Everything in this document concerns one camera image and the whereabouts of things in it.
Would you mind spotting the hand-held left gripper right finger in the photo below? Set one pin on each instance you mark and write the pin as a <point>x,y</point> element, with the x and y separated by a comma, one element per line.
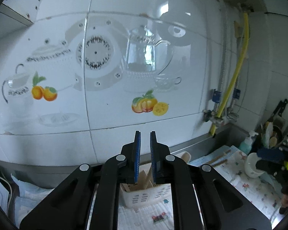
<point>153,158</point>

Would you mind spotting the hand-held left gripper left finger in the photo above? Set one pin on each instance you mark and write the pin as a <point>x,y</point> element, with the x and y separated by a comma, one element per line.
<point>137,158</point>

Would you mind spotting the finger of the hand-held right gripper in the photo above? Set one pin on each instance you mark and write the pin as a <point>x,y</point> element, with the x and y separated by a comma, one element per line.
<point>270,154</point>
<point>266,167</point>

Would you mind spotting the bunch of wooden chopsticks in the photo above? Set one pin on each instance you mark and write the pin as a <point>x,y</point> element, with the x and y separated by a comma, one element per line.
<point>143,179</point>

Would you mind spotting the white plastic utensil holder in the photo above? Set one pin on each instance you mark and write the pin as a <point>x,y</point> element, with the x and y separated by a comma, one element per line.
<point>146,196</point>

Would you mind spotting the long wooden chopstick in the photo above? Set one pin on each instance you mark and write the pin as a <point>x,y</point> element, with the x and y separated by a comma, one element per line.
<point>220,155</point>
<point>219,162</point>

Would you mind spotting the wooden spoon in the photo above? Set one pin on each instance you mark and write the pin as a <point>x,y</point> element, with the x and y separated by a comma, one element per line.
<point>273,141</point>

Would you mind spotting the white bowl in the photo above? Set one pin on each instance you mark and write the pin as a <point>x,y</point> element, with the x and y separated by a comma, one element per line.
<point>252,166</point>

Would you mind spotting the white rice paddle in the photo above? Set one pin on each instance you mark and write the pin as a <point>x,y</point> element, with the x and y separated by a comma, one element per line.
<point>268,134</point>

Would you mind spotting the black utensil caddy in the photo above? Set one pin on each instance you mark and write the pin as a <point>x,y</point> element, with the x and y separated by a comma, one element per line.
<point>279,134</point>

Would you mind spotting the blue soap pump bottle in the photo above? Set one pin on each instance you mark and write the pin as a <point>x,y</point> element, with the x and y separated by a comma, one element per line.
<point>247,145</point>

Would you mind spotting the printed white cloth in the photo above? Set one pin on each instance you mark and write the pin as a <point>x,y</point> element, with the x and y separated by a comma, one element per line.
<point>254,191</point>

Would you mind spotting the metal water valve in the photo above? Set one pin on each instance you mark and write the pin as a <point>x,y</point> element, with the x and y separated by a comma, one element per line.
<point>210,116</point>
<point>231,117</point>

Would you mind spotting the yellow gas pipe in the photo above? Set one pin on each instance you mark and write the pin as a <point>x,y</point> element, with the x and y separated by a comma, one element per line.
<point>240,60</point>

